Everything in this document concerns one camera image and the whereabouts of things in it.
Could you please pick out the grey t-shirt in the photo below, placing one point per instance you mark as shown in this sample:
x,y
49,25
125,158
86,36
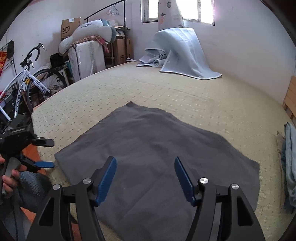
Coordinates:
x,y
150,143

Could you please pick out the whale plush pillow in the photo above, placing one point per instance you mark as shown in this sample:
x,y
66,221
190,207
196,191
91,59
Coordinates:
x,y
90,30

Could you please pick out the person's left hand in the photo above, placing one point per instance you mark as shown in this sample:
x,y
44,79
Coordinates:
x,y
10,183

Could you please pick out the light blue blanket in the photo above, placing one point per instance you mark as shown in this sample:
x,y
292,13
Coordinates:
x,y
185,53

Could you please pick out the red plaid cloth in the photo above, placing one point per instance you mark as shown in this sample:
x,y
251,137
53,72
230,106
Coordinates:
x,y
85,39

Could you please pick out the black backpack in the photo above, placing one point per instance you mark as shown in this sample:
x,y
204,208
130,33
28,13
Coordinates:
x,y
57,60

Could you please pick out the black clothes rack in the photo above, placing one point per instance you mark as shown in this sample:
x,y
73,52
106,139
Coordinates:
x,y
125,34

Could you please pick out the red paper wall strip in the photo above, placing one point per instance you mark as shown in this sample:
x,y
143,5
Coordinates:
x,y
1,62

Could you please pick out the beige garment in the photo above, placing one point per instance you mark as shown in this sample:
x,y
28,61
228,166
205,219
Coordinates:
x,y
280,141

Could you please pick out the white plastic-covered storage case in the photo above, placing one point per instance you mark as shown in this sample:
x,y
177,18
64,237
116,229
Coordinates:
x,y
85,60

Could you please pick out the window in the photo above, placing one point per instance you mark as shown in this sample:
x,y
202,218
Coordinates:
x,y
152,9

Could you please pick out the white road bicycle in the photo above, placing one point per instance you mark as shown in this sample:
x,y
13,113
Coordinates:
x,y
20,83

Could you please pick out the pineapple print white cushion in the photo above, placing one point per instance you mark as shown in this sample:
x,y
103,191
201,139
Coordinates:
x,y
170,14

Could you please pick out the printed flat cardboard box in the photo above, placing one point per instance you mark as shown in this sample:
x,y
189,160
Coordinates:
x,y
69,27

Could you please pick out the brown cardboard box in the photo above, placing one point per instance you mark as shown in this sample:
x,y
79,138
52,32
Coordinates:
x,y
121,51

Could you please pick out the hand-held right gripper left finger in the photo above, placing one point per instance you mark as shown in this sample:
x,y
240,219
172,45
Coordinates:
x,y
107,180

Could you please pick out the light blue jeans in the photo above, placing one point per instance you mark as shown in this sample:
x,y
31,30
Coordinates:
x,y
291,162

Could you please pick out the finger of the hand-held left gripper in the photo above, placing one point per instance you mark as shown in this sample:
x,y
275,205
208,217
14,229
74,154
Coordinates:
x,y
45,165
44,142

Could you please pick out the person's leg in jeans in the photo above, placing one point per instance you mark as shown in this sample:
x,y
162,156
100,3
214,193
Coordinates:
x,y
30,192

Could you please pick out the dark blue folded garment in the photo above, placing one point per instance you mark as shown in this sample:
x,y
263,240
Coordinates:
x,y
284,162

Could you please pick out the wooden headboard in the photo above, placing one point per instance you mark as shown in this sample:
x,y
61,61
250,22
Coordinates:
x,y
291,102

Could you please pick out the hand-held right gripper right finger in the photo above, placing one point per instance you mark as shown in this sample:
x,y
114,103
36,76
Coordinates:
x,y
183,180

